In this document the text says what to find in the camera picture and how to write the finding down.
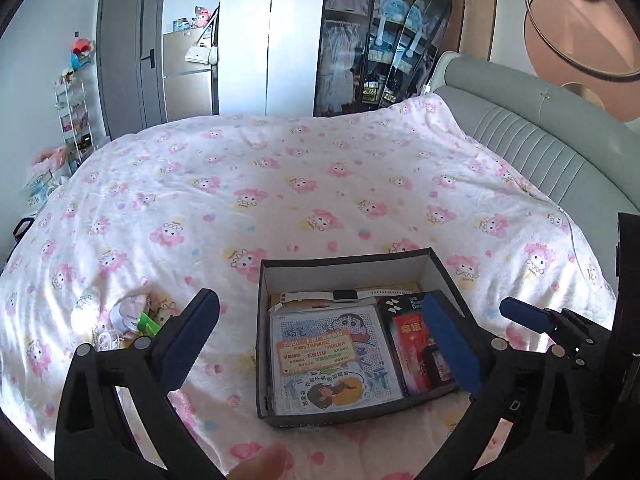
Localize pink printed card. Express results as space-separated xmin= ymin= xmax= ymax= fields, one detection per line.
xmin=276 ymin=331 xmax=357 ymax=376

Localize white wire shelf rack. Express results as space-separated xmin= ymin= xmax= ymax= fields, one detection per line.
xmin=54 ymin=67 xmax=98 ymax=166

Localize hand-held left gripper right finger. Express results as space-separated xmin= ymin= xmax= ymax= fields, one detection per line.
xmin=415 ymin=292 xmax=601 ymax=480

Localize grey-green padded headboard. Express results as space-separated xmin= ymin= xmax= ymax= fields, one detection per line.
xmin=432 ymin=51 xmax=640 ymax=306

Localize person's left hand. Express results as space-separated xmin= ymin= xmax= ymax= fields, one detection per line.
xmin=227 ymin=444 xmax=293 ymax=480

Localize black box with colourful print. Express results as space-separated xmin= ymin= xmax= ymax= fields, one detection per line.
xmin=376 ymin=291 xmax=461 ymax=397

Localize grey storage box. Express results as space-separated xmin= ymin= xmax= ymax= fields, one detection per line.
xmin=255 ymin=246 xmax=481 ymax=430

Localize green packet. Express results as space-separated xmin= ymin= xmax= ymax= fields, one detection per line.
xmin=137 ymin=312 xmax=164 ymax=337

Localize clear plastic packet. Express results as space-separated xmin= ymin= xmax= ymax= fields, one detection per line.
xmin=92 ymin=329 xmax=128 ymax=356

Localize blue plush toy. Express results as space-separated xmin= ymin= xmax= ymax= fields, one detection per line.
xmin=376 ymin=0 xmax=405 ymax=48

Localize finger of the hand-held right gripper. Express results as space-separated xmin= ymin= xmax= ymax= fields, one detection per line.
xmin=499 ymin=296 xmax=615 ymax=367

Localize blue patterned skateboard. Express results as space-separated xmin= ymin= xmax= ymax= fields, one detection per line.
xmin=387 ymin=0 xmax=427 ymax=107

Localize black glass cabinet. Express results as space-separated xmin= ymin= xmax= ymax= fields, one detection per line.
xmin=312 ymin=0 xmax=421 ymax=118

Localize red envelope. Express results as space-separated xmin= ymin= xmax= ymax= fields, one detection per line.
xmin=389 ymin=310 xmax=453 ymax=393

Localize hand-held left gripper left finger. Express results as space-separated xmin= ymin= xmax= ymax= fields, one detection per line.
xmin=54 ymin=287 xmax=226 ymax=480

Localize pile of boxes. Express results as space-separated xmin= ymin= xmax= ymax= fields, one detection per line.
xmin=20 ymin=145 xmax=76 ymax=207

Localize black skateboard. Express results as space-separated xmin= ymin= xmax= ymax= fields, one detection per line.
xmin=415 ymin=0 xmax=454 ymax=97

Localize grey cabinet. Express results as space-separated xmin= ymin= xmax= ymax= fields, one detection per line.
xmin=161 ymin=30 xmax=220 ymax=123

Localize white wardrobe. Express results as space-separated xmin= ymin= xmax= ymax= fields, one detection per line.
xmin=220 ymin=0 xmax=328 ymax=118

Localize cartoon bead board packet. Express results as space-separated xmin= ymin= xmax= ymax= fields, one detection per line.
xmin=270 ymin=304 xmax=405 ymax=416

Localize round pink wall decoration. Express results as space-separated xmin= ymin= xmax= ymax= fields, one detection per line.
xmin=522 ymin=0 xmax=640 ymax=121

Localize grey door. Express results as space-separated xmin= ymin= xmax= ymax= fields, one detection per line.
xmin=96 ymin=0 xmax=168 ymax=141

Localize cartoon girl sticker card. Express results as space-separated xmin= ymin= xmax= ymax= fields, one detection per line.
xmin=282 ymin=362 xmax=368 ymax=413

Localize white smart watch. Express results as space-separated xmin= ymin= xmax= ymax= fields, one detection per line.
xmin=279 ymin=287 xmax=416 ymax=304

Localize white handbag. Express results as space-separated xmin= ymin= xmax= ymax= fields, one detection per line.
xmin=185 ymin=42 xmax=220 ymax=66

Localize pink cartoon printed blanket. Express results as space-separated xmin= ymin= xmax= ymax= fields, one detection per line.
xmin=0 ymin=95 xmax=618 ymax=480

